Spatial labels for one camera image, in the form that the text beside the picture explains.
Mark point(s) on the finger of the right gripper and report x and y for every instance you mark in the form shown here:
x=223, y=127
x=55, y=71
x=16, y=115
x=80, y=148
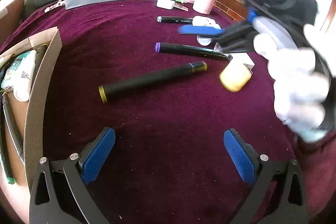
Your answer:
x=200, y=30

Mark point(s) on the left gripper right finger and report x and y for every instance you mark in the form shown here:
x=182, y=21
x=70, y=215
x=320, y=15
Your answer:
x=288, y=203

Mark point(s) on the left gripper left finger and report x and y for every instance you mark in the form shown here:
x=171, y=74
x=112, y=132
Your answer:
x=79, y=169

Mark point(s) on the black marker purple cap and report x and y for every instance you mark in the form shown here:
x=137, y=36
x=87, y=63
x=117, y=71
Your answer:
x=178, y=49

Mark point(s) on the white soap block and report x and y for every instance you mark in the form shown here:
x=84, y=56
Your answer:
x=244, y=59

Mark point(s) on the yellow tape roll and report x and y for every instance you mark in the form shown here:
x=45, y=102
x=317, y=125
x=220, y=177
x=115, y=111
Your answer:
x=234, y=76

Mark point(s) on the black marker gold cap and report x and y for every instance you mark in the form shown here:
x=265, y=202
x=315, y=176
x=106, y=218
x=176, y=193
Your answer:
x=107, y=90

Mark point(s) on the white spray bottle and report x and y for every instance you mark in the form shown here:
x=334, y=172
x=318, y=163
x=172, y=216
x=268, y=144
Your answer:
x=23, y=82

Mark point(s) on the teal tissue packet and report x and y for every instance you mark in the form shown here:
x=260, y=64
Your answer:
x=9, y=71

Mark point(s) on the black marker green cap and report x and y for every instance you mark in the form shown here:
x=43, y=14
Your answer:
x=5, y=162

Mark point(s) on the white gloved right hand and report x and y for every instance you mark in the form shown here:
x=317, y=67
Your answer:
x=300, y=91

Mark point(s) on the white pill bottle red label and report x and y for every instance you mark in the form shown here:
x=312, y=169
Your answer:
x=202, y=21

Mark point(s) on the brown snack wrapper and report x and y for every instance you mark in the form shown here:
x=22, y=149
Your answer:
x=180, y=7

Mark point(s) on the black marker grey cap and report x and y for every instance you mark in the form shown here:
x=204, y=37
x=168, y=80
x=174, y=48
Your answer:
x=178, y=20

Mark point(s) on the white charger adapter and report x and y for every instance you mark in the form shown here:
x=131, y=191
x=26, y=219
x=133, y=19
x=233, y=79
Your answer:
x=165, y=4

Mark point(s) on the brown wooden headboard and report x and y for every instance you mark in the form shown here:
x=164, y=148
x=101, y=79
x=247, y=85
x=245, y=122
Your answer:
x=234, y=10

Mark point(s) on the cardboard box tray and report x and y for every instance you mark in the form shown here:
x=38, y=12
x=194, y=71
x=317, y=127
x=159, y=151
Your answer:
x=30, y=114

